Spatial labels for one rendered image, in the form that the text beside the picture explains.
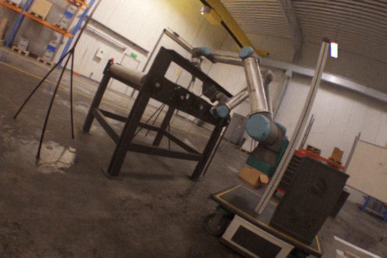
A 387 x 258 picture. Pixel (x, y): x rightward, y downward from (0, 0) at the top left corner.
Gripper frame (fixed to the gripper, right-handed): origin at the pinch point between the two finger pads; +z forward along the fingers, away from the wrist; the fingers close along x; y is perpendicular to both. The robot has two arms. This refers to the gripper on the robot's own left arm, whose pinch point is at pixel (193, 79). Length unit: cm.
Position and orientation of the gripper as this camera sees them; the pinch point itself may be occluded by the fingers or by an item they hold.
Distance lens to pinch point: 194.1
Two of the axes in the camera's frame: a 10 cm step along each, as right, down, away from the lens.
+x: -7.3, -0.7, 6.8
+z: -0.8, 10.0, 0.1
